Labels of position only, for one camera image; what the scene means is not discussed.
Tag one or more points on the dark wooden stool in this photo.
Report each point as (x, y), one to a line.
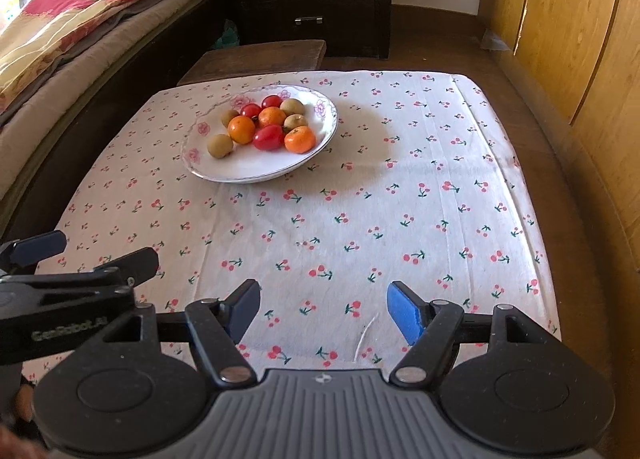
(255, 61)

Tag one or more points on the white floral rimmed plate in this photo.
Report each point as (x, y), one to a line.
(240, 166)

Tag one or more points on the orange mandarin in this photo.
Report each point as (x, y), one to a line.
(300, 138)
(241, 129)
(272, 117)

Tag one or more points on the dark wooden bed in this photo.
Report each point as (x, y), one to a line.
(90, 104)

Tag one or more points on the clear plastic scrap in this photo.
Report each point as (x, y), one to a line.
(497, 41)

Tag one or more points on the light wooden wardrobe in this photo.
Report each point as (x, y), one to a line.
(575, 49)

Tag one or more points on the person's left hand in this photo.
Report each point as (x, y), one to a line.
(21, 404)

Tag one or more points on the brown longan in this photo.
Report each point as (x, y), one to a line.
(229, 116)
(220, 145)
(292, 106)
(296, 121)

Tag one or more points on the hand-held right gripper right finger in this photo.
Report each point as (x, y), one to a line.
(407, 311)

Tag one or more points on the cherry print tablecloth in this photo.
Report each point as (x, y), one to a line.
(350, 199)

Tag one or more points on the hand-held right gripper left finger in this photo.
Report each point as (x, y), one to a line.
(245, 306)

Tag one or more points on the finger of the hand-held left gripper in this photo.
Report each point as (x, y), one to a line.
(115, 269)
(37, 245)

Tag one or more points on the green bag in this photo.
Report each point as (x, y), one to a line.
(227, 36)

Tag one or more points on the red cherry tomato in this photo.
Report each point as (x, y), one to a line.
(250, 110)
(268, 137)
(271, 101)

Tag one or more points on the floral quilt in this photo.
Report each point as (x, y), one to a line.
(75, 19)

